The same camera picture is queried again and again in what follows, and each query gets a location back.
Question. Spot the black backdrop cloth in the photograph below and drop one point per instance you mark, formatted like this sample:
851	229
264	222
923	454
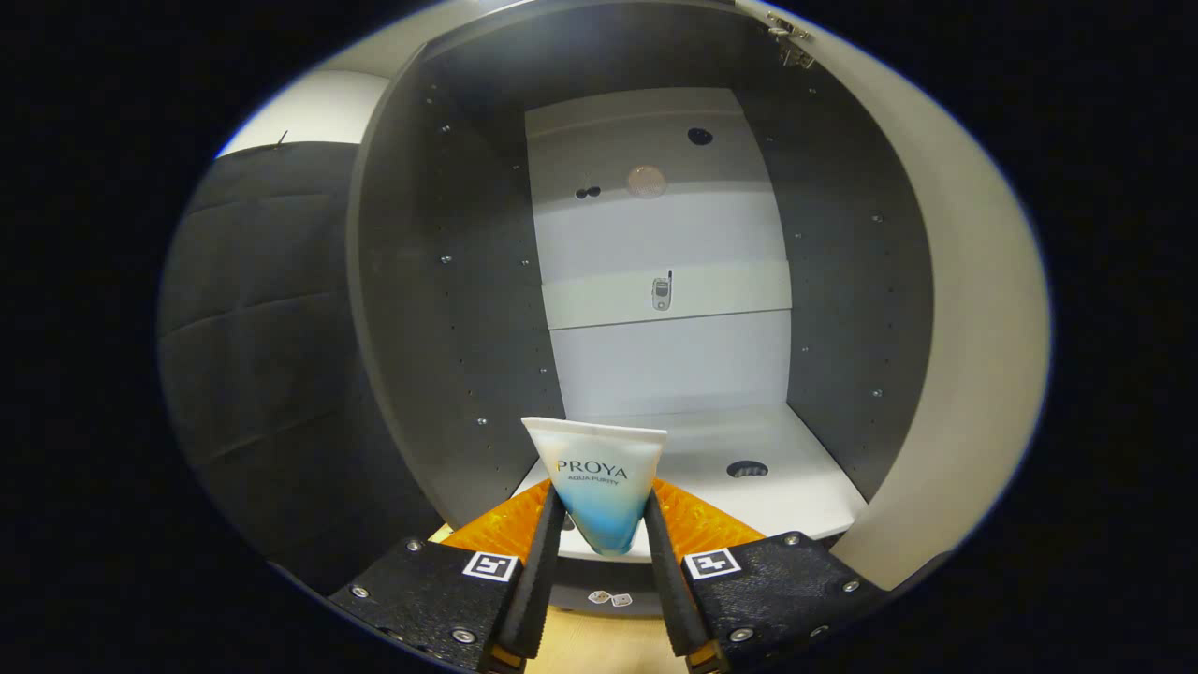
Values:
262	328

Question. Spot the white and blue tube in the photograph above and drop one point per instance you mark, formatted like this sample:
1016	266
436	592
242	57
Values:
599	487

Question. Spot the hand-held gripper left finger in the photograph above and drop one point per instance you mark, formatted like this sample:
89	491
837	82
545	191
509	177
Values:
538	580

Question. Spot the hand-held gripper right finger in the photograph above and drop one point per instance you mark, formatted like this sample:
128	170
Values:
669	580

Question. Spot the dark grey cabinet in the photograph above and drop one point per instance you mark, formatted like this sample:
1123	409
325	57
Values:
449	281

